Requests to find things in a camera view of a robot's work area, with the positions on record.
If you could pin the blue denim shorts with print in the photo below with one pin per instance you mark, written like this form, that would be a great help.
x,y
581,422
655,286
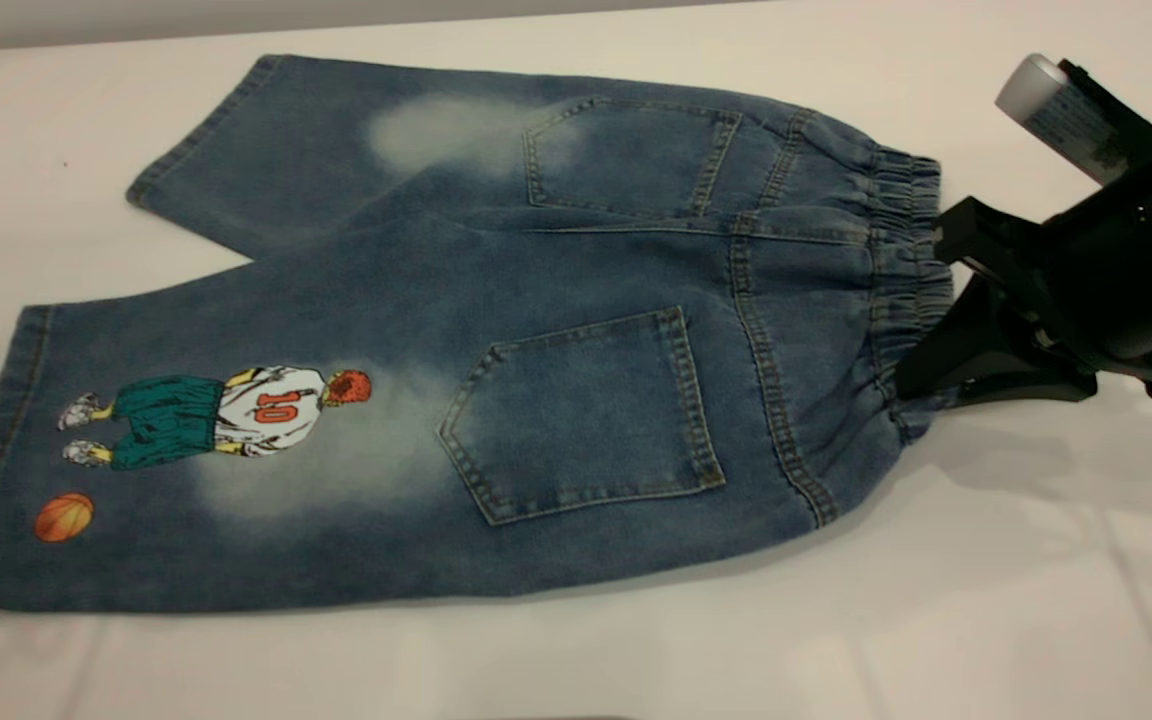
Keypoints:
x,y
496,330

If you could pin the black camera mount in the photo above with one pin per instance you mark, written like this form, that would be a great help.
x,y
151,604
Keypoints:
x,y
1136,125

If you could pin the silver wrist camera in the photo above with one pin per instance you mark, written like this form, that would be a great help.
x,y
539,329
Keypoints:
x,y
1061,115

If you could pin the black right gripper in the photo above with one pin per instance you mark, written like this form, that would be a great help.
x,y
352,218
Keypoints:
x,y
1126,270

